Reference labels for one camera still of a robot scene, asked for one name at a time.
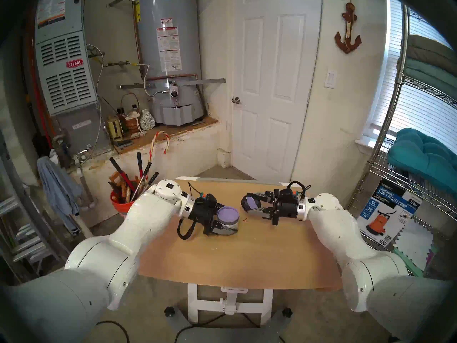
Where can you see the black round jar lid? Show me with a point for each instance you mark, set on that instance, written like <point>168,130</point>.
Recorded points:
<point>250,204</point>

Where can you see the olive green cushion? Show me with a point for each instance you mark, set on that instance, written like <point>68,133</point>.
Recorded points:
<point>428,49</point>

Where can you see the white window blinds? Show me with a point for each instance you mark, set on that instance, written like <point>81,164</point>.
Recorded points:
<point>421,110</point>

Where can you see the orange plastic bucket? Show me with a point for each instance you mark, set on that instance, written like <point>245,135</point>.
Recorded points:
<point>119,206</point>

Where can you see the red white candy cane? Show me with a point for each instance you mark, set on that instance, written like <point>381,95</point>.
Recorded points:
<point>152,149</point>

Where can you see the teal tufted cushion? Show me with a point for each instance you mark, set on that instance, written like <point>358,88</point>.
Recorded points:
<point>421,156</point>

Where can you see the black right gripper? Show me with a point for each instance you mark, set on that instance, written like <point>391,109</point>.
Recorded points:
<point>287,210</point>

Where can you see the brown anchor wall decoration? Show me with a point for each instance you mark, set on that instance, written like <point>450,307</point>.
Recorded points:
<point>347,42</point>

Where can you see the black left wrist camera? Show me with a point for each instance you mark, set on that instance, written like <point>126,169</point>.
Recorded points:
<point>210,198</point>

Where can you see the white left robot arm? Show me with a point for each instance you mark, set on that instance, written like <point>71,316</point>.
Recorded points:
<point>142,228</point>

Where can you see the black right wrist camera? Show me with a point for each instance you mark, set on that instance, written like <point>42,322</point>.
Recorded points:
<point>288,193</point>

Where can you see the aluminium ladder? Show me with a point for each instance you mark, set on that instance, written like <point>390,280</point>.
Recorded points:
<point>21,217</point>

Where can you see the blue hanging cloth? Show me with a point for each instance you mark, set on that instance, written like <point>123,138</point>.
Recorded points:
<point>57,192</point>

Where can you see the crumpled aluminium foil lump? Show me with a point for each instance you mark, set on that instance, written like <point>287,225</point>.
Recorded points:
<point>147,121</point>

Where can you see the grey water heater tank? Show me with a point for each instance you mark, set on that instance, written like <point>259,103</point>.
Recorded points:
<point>185,42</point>

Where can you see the utility pump cardboard box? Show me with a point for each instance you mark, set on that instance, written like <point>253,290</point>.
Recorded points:
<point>389,217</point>

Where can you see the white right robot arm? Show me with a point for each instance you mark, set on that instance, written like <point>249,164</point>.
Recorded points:
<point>342,231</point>

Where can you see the white light switch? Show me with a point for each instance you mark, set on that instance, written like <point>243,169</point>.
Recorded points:
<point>330,79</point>

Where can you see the white zigzag foam mat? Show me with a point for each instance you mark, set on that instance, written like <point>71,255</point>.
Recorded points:
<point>416,244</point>

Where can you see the white window sill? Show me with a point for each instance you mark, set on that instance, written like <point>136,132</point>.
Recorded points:
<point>366,142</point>

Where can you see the yellow plastic jug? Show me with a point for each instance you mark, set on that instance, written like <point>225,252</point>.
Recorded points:
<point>115,129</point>

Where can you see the dark green cushion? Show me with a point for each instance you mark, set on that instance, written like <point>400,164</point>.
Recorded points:
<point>425,74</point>

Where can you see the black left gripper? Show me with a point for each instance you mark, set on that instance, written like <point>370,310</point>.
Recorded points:
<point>203,213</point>

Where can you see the white paint jar black lid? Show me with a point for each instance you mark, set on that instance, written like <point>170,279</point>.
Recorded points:
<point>228,219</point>

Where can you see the silver shears black grips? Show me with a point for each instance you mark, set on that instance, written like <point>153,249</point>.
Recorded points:
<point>147,166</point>

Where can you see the grey Bryant furnace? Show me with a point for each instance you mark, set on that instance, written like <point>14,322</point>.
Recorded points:
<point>68,85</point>

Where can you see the green foam mat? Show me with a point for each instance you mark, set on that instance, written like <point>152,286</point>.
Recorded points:
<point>410,269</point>

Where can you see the white panel door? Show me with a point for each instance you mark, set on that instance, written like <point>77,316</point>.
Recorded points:
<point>278,131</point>

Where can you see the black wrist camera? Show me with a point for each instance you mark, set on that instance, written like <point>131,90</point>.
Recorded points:
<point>210,198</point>
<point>288,193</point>

